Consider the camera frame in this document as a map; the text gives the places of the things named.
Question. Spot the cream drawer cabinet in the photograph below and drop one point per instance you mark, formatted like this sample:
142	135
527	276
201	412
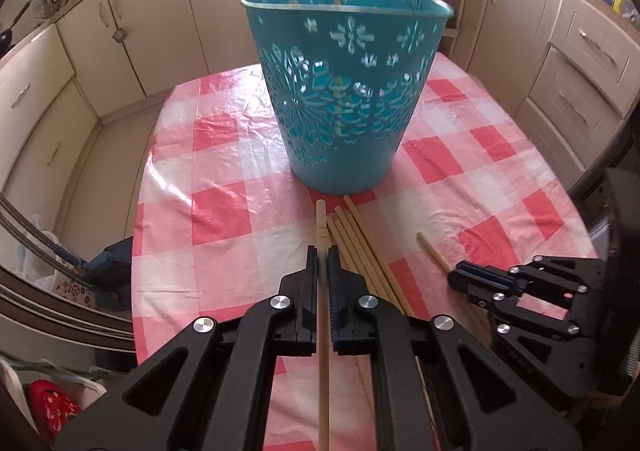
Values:
565	71

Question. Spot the dark metal frame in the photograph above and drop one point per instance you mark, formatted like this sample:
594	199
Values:
60	316

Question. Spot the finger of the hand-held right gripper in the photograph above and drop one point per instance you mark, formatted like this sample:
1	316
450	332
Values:
487	273
480	291

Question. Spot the red floral patterned item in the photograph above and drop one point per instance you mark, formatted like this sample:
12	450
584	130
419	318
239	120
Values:
50	406

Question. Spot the blue perforated plastic basket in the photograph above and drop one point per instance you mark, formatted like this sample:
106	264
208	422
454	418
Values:
340	141

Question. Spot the red white checked tablecloth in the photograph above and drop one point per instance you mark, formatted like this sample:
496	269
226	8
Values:
225	171

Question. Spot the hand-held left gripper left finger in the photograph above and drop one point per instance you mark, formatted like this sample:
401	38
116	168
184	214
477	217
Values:
312	281

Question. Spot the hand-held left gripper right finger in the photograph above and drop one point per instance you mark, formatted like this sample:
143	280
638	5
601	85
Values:
333	281

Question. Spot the black wok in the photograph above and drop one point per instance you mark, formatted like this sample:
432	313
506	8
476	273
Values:
6	38

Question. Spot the white plastic bag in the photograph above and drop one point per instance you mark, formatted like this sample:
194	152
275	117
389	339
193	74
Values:
32	251

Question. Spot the chrome tube rack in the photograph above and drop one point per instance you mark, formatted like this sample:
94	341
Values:
40	236

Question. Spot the cream kitchen cabinet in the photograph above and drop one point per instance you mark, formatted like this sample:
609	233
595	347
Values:
230	6
60	96

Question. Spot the wooden chopstick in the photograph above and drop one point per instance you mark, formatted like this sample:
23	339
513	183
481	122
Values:
370	243
362	251
322	231
350	256
357	256

